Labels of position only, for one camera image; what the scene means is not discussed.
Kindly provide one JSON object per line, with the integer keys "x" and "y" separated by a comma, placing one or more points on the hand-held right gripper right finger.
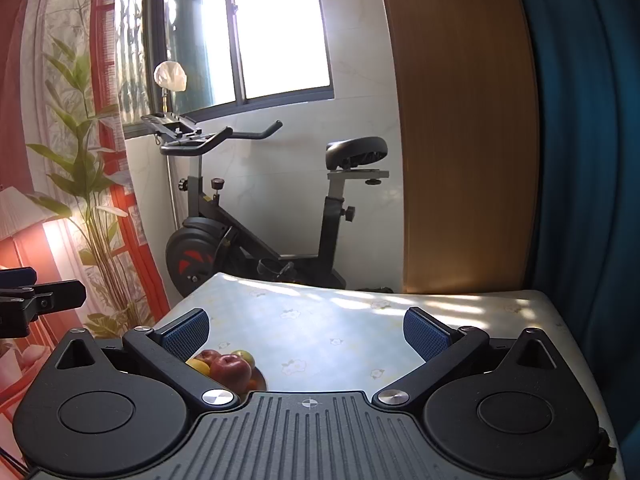
{"x": 425, "y": 332}

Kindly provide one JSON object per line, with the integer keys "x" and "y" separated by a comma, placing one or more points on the blue curtain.
{"x": 590, "y": 160}

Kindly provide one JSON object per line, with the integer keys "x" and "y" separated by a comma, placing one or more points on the window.
{"x": 280, "y": 25}

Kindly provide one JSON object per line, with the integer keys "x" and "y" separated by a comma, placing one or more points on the dark red apple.
{"x": 230, "y": 369}

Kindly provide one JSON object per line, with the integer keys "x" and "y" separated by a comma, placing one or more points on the cream round plate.
{"x": 262, "y": 382}

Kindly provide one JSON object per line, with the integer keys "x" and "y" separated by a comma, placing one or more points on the floral tablecloth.
{"x": 350, "y": 330}

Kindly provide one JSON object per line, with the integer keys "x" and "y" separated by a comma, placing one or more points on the printed plant backdrop cloth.
{"x": 65, "y": 160}

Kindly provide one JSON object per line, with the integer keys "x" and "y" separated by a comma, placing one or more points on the black exercise bike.
{"x": 200, "y": 250}

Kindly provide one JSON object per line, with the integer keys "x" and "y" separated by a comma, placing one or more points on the yellow-green jujube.
{"x": 245, "y": 356}

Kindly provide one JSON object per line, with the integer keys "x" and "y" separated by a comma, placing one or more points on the wooden cabinet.
{"x": 465, "y": 135}

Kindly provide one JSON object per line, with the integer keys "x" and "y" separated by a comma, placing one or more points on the white covered lamp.
{"x": 170, "y": 75}

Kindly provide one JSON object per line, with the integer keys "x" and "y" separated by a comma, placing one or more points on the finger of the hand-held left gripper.
{"x": 55, "y": 297}
{"x": 17, "y": 277}

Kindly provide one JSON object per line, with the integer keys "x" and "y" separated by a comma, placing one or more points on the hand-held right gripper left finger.
{"x": 187, "y": 335}

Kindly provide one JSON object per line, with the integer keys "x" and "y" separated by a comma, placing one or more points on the metal pipe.
{"x": 173, "y": 195}

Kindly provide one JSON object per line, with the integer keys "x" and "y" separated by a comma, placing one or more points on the brownish red apple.
{"x": 210, "y": 357}

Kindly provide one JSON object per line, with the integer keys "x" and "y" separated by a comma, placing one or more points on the yellow lemon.
{"x": 199, "y": 367}

